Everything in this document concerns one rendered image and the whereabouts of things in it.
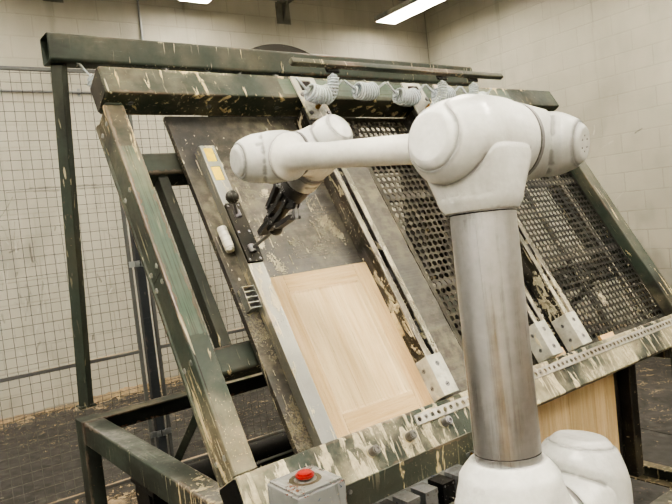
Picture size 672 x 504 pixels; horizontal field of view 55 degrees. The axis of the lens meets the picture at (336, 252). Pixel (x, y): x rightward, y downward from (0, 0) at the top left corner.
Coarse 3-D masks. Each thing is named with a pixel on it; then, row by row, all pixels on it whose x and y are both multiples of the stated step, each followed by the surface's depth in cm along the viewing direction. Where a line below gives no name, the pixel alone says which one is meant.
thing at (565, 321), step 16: (528, 240) 245; (528, 256) 241; (528, 272) 242; (544, 272) 241; (544, 288) 237; (544, 304) 238; (560, 304) 233; (560, 320) 233; (576, 320) 233; (560, 336) 234; (576, 336) 229
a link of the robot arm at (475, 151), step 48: (480, 96) 94; (432, 144) 91; (480, 144) 89; (528, 144) 96; (432, 192) 99; (480, 192) 92; (480, 240) 94; (480, 288) 94; (480, 336) 94; (528, 336) 95; (480, 384) 95; (528, 384) 94; (480, 432) 95; (528, 432) 93; (480, 480) 93; (528, 480) 91
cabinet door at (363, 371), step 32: (288, 288) 185; (320, 288) 191; (352, 288) 197; (288, 320) 179; (320, 320) 185; (352, 320) 190; (384, 320) 196; (320, 352) 179; (352, 352) 184; (384, 352) 190; (320, 384) 173; (352, 384) 178; (384, 384) 183; (416, 384) 189; (352, 416) 172; (384, 416) 177
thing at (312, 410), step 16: (208, 176) 192; (224, 176) 193; (224, 192) 190; (224, 208) 187; (224, 224) 188; (240, 256) 183; (256, 272) 180; (256, 288) 178; (272, 288) 179; (272, 304) 177; (272, 320) 174; (272, 336) 174; (288, 336) 173; (288, 352) 171; (288, 368) 169; (304, 368) 170; (304, 384) 168; (304, 400) 165; (320, 400) 168; (304, 416) 166; (320, 416) 165; (320, 432) 163
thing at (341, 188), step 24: (336, 72) 215; (312, 120) 219; (336, 168) 214; (336, 192) 213; (360, 216) 208; (360, 240) 206; (384, 264) 201; (384, 288) 200; (408, 312) 195; (408, 336) 194; (432, 360) 189; (432, 384) 188
